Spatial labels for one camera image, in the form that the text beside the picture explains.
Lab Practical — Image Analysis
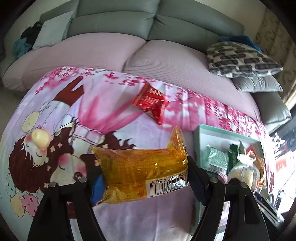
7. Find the green white barcode snack pack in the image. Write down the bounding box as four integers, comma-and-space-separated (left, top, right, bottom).
205, 146, 228, 174

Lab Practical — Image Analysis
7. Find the orange cake pack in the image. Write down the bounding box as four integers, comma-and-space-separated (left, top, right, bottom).
92, 126, 189, 204

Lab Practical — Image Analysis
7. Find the small dark green packet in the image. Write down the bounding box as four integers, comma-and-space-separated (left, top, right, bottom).
228, 144, 239, 173

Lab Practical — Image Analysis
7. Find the round bun clear wrapper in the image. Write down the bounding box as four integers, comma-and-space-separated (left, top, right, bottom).
227, 154, 261, 193

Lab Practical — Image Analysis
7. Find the green sandwich biscuit pack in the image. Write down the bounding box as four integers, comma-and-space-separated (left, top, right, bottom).
238, 141, 246, 155

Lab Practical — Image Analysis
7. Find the dark red wafer pack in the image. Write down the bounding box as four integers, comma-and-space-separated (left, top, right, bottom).
246, 146, 256, 159

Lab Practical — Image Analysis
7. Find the cream bread pack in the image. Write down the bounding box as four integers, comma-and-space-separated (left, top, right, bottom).
253, 157, 266, 189

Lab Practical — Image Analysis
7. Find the teal rimmed white tray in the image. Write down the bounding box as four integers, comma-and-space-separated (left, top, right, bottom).
188, 125, 269, 240

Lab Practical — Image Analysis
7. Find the pink anime print cloth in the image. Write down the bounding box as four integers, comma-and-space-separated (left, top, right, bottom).
1, 67, 270, 240

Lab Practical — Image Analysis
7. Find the red heart snack pack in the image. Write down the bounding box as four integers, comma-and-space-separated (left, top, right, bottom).
132, 82, 168, 125

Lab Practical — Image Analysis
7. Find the grey cushion right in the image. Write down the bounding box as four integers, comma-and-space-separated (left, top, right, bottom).
232, 76, 283, 93

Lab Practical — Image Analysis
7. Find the pink sofa seat cover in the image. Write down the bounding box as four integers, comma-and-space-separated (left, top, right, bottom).
1, 33, 260, 120

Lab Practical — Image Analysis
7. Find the black white patterned pillow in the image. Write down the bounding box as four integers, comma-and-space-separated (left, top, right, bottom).
207, 42, 283, 79

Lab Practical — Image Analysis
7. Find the blue fabric behind pillow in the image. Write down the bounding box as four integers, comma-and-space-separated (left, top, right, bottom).
219, 35, 262, 53

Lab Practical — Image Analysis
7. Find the grey sofa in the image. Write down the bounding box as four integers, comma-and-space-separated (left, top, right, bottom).
0, 0, 293, 135

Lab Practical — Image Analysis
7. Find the dark clothes pile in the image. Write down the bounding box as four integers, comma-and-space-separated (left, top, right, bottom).
12, 21, 42, 59

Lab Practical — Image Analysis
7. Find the light grey cushion left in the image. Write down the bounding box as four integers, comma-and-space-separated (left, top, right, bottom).
32, 11, 74, 50

